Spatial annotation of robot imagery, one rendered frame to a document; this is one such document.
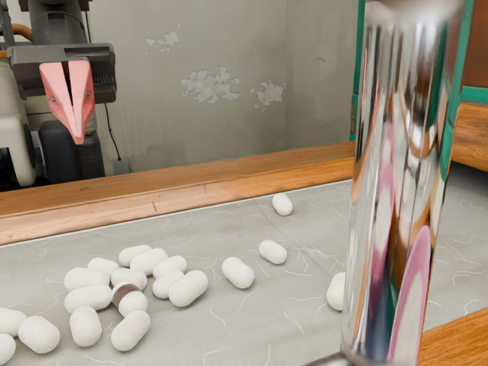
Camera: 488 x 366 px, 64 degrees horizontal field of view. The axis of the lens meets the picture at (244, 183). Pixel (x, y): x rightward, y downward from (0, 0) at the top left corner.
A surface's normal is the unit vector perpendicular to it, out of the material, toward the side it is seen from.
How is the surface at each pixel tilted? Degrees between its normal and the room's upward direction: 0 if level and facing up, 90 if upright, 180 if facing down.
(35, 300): 0
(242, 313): 0
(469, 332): 0
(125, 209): 45
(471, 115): 67
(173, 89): 90
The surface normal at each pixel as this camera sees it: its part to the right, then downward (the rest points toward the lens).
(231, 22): 0.40, 0.31
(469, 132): -0.86, -0.22
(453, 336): -0.03, -0.94
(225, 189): 0.26, -0.44
